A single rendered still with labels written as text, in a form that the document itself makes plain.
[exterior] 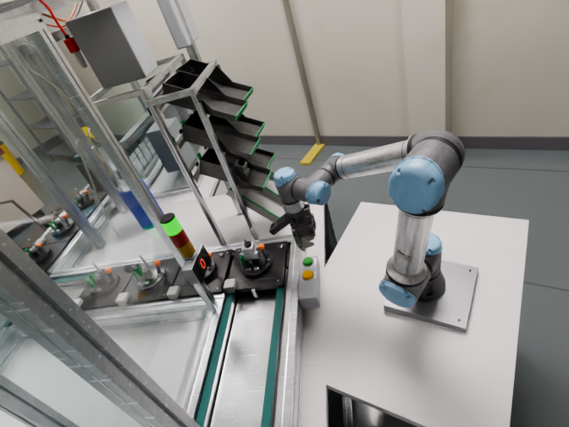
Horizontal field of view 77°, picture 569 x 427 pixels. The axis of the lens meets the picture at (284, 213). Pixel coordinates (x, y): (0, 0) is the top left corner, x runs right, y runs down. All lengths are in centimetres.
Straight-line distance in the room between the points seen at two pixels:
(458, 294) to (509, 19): 241
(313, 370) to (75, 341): 99
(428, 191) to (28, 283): 70
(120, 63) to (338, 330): 187
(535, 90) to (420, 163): 277
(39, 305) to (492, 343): 120
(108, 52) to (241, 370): 186
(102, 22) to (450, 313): 217
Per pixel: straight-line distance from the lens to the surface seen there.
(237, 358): 132
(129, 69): 239
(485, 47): 343
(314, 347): 132
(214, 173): 152
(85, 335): 39
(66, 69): 101
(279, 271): 142
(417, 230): 94
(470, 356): 128
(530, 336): 240
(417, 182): 81
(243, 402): 124
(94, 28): 241
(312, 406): 124
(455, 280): 141
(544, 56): 345
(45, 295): 36
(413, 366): 126
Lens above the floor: 197
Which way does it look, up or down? 36 degrees down
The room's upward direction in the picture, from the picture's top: 19 degrees counter-clockwise
